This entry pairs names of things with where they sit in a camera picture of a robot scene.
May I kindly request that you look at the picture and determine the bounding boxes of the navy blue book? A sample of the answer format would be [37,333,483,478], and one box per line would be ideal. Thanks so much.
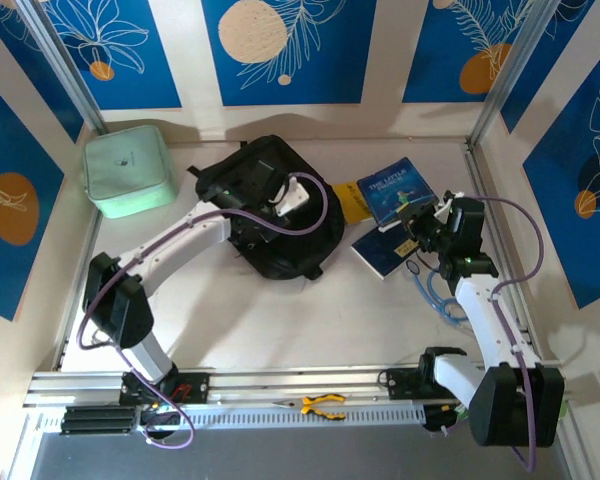
[349,224,426,280]

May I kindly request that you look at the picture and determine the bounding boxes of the Little Prince book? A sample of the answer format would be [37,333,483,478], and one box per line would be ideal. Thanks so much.
[355,156,437,232]

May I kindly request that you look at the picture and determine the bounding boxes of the black backpack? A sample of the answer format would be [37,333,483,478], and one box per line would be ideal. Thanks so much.
[188,134,346,281]

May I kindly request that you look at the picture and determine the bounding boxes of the yellow book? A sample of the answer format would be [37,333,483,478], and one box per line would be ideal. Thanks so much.
[332,182,375,225]

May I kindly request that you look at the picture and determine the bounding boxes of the blue stethoscope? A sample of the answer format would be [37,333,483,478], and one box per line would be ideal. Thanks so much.
[404,257,474,326]

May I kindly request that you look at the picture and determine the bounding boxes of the mint green zip pouch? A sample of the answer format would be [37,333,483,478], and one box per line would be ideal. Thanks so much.
[82,124,175,220]

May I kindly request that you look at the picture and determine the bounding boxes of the black finned block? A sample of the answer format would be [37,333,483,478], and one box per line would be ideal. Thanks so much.
[59,404,136,435]

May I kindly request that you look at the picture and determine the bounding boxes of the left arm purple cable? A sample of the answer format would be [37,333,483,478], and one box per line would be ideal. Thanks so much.
[76,172,330,450]

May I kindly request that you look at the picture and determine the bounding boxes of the yellow-handled pliers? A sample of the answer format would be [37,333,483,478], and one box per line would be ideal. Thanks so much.
[272,393,348,421]

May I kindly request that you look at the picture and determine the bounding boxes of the aluminium frame post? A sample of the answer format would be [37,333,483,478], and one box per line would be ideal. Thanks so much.
[17,0,106,134]
[467,0,564,146]

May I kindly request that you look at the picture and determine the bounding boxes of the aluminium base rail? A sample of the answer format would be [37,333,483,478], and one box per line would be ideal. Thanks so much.
[22,367,571,409]

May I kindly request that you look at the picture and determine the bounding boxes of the white slotted cable duct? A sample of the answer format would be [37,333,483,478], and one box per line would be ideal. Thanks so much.
[34,403,426,431]

